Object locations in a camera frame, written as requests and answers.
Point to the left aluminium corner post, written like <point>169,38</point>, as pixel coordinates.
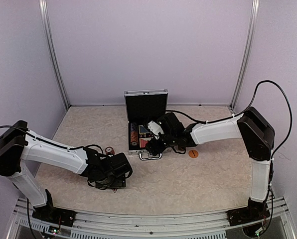
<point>52,52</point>

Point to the aluminium corner post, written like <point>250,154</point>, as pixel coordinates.
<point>52,52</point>
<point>247,52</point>

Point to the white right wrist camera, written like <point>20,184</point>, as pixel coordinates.
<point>155,129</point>

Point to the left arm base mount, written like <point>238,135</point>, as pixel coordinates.
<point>50,213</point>

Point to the purple chip row in case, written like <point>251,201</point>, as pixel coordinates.
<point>133,127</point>

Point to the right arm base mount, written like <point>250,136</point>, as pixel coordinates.
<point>254,211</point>

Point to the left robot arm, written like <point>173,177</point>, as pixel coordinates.
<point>19,145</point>

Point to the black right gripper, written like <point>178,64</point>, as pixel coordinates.
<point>152,145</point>

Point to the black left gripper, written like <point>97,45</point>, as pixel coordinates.
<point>120,182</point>

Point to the orange chip stack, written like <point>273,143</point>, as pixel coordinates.
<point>109,151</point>

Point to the right aluminium corner post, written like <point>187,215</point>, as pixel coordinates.
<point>247,52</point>

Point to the orange chip row in case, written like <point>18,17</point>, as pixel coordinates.
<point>134,139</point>

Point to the orange big blind button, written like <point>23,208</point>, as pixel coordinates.
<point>193,153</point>

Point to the blue playing card deck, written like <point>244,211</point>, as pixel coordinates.
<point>143,132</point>

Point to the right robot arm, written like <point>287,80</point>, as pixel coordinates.
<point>249,127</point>

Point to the aluminium poker case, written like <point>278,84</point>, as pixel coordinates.
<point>142,106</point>

